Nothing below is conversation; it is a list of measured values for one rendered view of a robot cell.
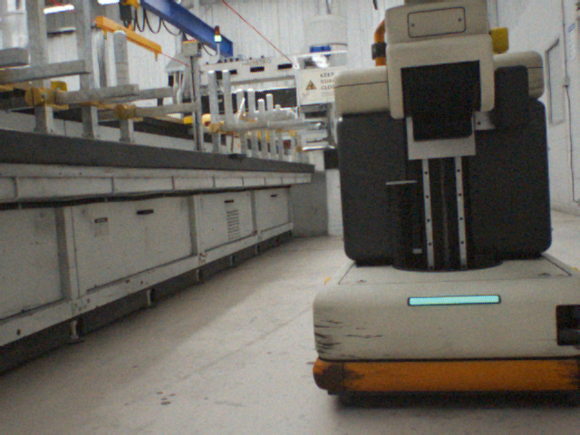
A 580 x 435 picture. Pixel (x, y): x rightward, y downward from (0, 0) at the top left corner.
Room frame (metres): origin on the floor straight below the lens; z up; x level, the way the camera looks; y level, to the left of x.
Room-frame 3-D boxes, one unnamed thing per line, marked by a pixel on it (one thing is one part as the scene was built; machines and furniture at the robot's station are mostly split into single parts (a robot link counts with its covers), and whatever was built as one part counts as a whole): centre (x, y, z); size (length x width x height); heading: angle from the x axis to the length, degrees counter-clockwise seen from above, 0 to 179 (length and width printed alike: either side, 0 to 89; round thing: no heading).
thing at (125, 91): (1.74, 0.61, 0.80); 0.43 x 0.03 x 0.04; 78
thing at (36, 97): (1.74, 0.67, 0.81); 0.14 x 0.06 x 0.05; 168
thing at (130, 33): (8.22, 1.95, 2.65); 1.71 x 0.09 x 0.32; 168
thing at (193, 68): (2.92, 0.41, 0.93); 0.05 x 0.05 x 0.45; 78
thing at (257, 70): (6.36, 0.23, 0.95); 1.65 x 0.70 x 1.90; 78
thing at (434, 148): (1.41, -0.42, 0.68); 0.28 x 0.27 x 0.25; 78
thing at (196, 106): (2.23, 0.51, 0.81); 0.43 x 0.03 x 0.04; 78
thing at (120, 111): (2.23, 0.56, 0.81); 0.14 x 0.06 x 0.05; 168
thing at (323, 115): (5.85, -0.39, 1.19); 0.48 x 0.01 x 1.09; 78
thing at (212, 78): (3.18, 0.36, 0.89); 0.04 x 0.04 x 0.48; 78
